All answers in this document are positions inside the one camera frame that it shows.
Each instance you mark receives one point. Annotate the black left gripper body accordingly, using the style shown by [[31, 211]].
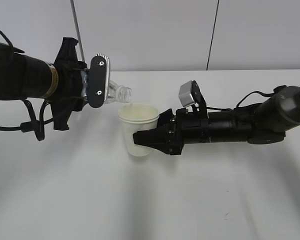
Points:
[[69, 88]]

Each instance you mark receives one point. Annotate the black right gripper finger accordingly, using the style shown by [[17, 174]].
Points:
[[157, 138], [167, 119]]

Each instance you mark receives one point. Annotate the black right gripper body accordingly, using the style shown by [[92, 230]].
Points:
[[187, 127]]

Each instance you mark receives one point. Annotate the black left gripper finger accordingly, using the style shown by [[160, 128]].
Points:
[[62, 110], [67, 56]]

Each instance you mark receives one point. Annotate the white paper cup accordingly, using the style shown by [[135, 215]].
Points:
[[136, 117]]

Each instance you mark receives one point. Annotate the clear water bottle green label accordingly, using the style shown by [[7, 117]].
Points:
[[116, 93]]

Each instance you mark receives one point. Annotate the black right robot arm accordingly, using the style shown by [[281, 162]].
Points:
[[259, 123]]

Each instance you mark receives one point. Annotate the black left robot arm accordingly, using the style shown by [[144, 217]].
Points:
[[23, 77]]

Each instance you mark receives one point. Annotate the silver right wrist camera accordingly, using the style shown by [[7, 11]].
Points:
[[190, 96]]

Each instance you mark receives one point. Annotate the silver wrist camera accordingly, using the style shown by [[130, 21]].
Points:
[[98, 80], [190, 96]]

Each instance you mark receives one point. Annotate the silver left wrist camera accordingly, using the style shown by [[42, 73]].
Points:
[[98, 80]]

